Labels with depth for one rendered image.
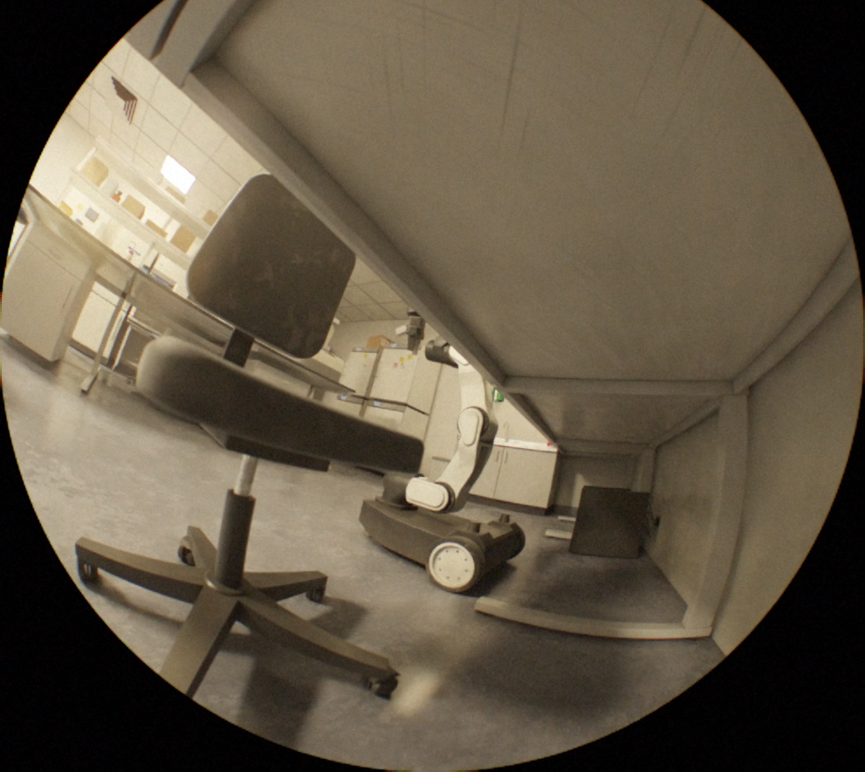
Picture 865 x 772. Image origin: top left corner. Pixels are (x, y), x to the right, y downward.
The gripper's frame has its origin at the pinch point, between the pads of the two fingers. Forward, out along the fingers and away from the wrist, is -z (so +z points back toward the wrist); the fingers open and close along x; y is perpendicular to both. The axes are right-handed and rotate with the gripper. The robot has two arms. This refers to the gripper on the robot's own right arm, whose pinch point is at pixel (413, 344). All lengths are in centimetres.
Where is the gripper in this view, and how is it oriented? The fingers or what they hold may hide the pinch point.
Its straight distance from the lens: 109.2
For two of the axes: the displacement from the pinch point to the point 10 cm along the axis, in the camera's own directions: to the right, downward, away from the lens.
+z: 1.5, -9.7, 1.9
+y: 9.9, 1.3, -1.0
